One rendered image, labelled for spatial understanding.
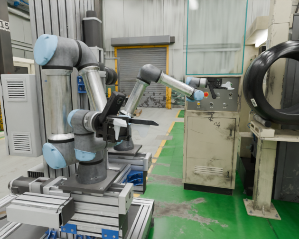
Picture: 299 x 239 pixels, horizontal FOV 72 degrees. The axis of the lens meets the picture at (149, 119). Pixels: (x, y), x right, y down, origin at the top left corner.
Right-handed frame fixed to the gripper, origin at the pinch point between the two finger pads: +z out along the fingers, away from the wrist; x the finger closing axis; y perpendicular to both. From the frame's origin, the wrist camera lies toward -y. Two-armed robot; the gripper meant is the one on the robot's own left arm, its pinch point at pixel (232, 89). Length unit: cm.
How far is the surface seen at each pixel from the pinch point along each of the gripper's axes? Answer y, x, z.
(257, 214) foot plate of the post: -108, 21, 44
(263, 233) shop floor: -109, -3, 44
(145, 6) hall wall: 337, 874, -366
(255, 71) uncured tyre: 14.0, -10.0, 11.3
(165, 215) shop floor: -119, -1, -35
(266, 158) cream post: -56, 26, 42
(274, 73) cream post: 16.5, 25.8, 33.0
